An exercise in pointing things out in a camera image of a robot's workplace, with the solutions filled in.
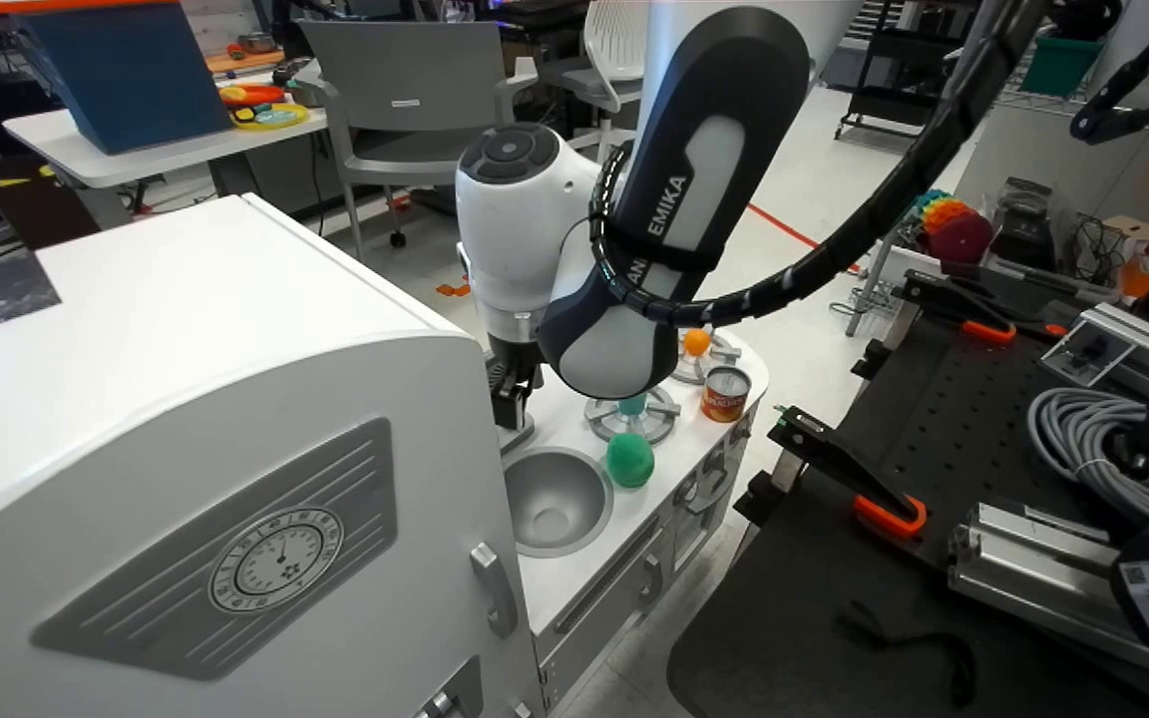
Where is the coil of grey cable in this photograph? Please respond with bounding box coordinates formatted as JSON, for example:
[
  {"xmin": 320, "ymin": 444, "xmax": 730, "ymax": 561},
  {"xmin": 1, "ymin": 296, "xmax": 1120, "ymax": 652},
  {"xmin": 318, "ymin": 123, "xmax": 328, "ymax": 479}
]
[{"xmin": 1025, "ymin": 386, "xmax": 1149, "ymax": 522}]

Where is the grey chair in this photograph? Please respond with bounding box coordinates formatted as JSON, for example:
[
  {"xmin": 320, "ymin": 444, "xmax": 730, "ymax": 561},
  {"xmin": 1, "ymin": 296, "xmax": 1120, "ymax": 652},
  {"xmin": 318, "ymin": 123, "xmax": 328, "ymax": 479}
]
[{"xmin": 296, "ymin": 19, "xmax": 542, "ymax": 262}]

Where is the green rounded toy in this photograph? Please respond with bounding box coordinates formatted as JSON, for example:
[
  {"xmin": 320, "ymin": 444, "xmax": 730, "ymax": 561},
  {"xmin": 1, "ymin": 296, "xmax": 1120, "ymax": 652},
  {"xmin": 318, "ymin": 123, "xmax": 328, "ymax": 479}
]
[{"xmin": 605, "ymin": 431, "xmax": 656, "ymax": 489}]

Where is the white office chair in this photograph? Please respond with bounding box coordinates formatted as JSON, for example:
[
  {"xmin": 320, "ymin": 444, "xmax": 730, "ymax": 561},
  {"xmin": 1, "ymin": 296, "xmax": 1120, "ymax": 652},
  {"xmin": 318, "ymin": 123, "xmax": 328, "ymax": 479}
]
[{"xmin": 539, "ymin": 0, "xmax": 651, "ymax": 163}]

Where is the blue box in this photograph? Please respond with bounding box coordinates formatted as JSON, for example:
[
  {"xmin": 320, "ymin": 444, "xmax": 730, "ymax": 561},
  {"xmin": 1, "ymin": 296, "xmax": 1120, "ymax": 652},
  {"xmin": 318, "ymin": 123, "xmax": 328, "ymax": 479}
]
[{"xmin": 14, "ymin": 0, "xmax": 235, "ymax": 157}]

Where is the grey fridge door handle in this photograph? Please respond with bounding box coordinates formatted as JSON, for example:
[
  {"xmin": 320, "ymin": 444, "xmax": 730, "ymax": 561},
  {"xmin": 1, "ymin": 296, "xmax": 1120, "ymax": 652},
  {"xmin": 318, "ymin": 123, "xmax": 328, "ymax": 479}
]
[{"xmin": 469, "ymin": 540, "xmax": 520, "ymax": 640}]

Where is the aluminium profile bar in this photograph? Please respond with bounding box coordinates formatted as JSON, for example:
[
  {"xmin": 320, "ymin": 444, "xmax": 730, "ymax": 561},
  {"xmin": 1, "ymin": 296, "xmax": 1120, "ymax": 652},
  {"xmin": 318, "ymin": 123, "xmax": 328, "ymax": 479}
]
[{"xmin": 948, "ymin": 502, "xmax": 1149, "ymax": 691}]

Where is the black cart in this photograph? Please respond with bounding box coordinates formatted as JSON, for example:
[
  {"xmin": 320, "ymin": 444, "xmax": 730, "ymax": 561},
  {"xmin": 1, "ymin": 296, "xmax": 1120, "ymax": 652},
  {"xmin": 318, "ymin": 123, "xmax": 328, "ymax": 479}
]
[{"xmin": 833, "ymin": 0, "xmax": 986, "ymax": 142}]

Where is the grey toy sink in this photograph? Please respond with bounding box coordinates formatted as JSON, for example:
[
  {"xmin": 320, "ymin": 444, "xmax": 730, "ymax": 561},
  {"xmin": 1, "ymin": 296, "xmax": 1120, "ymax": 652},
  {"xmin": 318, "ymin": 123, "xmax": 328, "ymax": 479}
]
[{"xmin": 502, "ymin": 446, "xmax": 616, "ymax": 558}]

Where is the rainbow stacking toy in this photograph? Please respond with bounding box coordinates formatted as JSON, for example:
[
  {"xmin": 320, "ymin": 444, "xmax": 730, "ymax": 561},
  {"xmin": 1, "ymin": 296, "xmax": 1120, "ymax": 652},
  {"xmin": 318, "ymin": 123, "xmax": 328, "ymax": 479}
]
[{"xmin": 908, "ymin": 188, "xmax": 995, "ymax": 266}]

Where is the red labelled tin can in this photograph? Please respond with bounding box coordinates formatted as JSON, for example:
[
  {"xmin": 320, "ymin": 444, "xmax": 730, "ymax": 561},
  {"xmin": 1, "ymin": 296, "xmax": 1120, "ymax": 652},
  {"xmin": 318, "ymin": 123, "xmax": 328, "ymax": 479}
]
[{"xmin": 700, "ymin": 365, "xmax": 753, "ymax": 425}]

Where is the white toy kitchen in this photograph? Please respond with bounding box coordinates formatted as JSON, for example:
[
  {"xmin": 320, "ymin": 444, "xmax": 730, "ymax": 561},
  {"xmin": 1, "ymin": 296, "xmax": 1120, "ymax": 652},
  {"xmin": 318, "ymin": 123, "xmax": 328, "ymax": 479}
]
[{"xmin": 0, "ymin": 193, "xmax": 771, "ymax": 718}]

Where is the white table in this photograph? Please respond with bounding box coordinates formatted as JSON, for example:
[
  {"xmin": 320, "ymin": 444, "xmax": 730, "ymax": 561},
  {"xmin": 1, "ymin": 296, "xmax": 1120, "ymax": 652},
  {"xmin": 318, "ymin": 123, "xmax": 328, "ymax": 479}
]
[{"xmin": 0, "ymin": 68, "xmax": 328, "ymax": 232}]

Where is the grey toy burner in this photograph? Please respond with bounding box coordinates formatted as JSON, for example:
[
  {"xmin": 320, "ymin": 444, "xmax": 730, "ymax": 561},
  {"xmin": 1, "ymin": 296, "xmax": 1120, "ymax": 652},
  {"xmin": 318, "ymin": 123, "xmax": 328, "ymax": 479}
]
[
  {"xmin": 583, "ymin": 388, "xmax": 682, "ymax": 446},
  {"xmin": 671, "ymin": 332, "xmax": 744, "ymax": 386}
]

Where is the stack of colourful plates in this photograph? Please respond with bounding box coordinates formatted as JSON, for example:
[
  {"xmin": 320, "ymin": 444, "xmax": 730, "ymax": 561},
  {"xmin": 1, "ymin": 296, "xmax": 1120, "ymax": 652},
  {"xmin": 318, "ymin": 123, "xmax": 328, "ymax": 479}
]
[{"xmin": 217, "ymin": 82, "xmax": 312, "ymax": 133}]

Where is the green bin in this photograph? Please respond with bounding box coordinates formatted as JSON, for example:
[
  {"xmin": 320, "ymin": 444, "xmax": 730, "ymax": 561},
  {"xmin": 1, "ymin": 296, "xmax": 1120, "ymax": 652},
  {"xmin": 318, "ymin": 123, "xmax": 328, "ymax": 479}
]
[{"xmin": 1017, "ymin": 34, "xmax": 1105, "ymax": 100}]

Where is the black clamp with orange handle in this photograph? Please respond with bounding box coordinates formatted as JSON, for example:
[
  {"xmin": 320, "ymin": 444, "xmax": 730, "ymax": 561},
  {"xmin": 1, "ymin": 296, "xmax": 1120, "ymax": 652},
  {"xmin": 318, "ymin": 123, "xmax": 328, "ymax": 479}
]
[
  {"xmin": 892, "ymin": 268, "xmax": 1070, "ymax": 346},
  {"xmin": 766, "ymin": 405, "xmax": 929, "ymax": 541}
]

